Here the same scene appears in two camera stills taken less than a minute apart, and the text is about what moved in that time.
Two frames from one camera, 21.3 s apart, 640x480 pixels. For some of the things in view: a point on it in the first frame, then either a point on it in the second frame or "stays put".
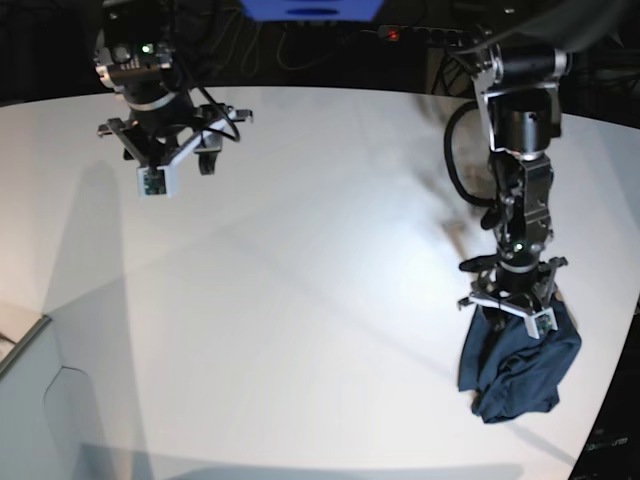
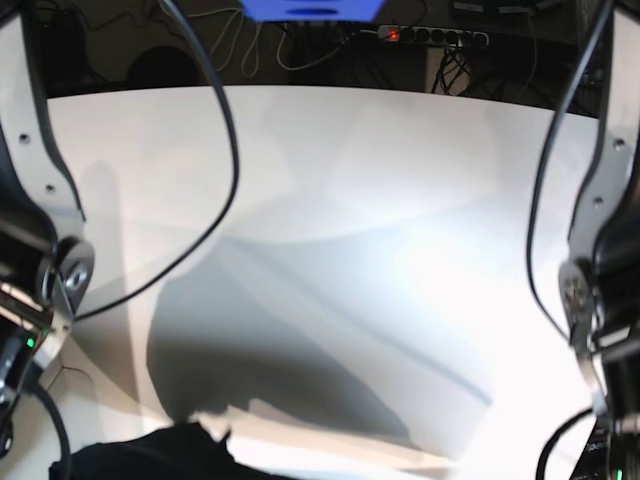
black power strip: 422,35 stays put
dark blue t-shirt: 511,373 → 182,451
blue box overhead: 311,10 stays put
